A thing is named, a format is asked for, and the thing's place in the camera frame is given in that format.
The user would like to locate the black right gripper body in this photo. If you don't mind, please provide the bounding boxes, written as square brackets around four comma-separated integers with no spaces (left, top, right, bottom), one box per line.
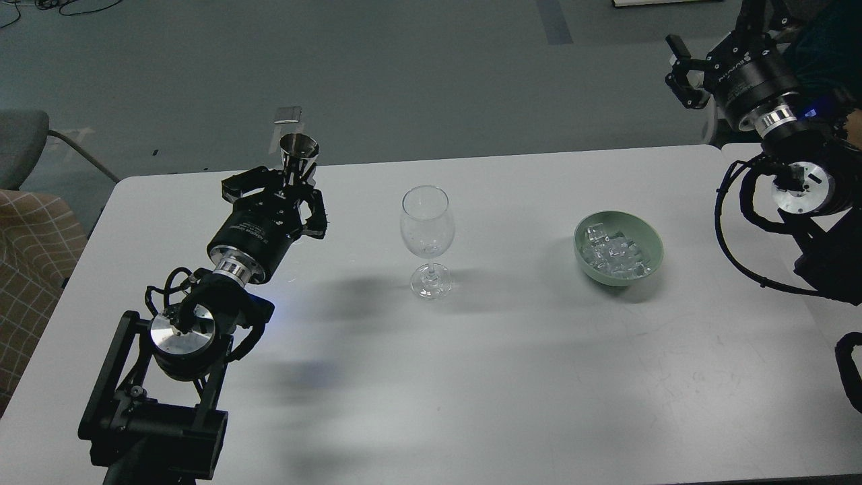
[703,31,801,131]

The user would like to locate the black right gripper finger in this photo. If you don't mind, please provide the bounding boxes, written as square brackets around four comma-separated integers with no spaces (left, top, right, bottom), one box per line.
[665,34,715,108]
[737,1,801,41]

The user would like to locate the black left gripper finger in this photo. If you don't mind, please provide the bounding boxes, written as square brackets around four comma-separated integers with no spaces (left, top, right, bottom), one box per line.
[298,162,327,240]
[221,166,286,203]

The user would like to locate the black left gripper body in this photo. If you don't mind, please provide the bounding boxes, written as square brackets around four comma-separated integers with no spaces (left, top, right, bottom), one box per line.
[207,185,310,284]

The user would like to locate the steel double jigger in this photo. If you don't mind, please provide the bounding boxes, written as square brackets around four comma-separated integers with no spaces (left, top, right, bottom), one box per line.
[279,133,320,187]

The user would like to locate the clear ice cubes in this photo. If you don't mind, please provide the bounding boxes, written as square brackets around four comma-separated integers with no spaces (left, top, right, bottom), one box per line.
[580,223,655,280]

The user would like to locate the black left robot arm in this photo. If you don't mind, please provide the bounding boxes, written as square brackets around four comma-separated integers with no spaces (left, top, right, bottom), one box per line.
[77,154,327,484]

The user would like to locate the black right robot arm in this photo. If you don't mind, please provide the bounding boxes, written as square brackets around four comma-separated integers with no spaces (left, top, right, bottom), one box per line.
[665,1,860,306]

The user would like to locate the clear wine glass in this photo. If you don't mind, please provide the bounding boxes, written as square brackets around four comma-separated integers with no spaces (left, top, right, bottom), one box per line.
[399,185,455,300]

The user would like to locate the person in teal shirt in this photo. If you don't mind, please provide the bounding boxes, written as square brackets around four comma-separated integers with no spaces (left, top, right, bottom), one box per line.
[784,1,861,107]

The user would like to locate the green ceramic bowl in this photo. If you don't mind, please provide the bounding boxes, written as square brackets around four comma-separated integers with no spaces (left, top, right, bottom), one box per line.
[572,211,665,288]

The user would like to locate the grey chair at left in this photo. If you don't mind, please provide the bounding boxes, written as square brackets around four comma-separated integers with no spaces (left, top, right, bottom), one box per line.
[0,110,121,191]

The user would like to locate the black floor cables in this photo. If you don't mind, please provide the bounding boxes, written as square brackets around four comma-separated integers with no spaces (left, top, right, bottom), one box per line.
[0,0,122,29]

